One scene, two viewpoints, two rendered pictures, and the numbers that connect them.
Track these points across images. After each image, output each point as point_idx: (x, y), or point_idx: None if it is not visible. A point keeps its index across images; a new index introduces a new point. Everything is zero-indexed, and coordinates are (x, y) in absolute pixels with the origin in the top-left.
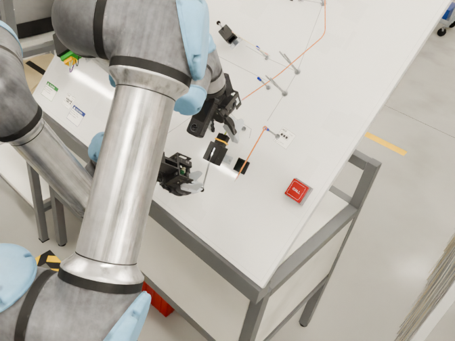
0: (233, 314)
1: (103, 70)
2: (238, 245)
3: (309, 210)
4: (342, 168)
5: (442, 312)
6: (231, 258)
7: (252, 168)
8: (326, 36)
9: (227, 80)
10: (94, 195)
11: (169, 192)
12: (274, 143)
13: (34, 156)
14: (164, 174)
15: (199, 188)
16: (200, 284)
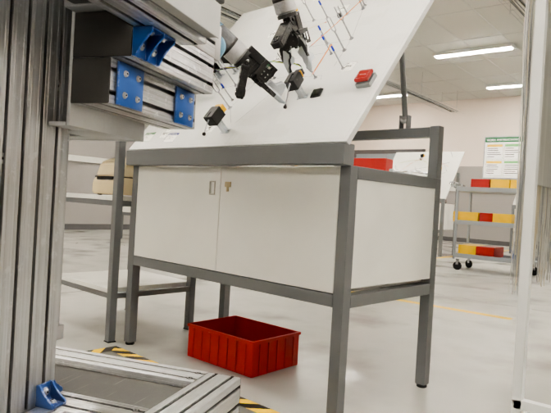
0: (326, 224)
1: (196, 106)
2: (321, 130)
3: (377, 86)
4: (398, 61)
5: (533, 180)
6: (316, 139)
7: (326, 90)
8: (369, 17)
9: (298, 15)
10: None
11: (258, 83)
12: (341, 72)
13: None
14: (254, 67)
15: (282, 92)
16: (289, 219)
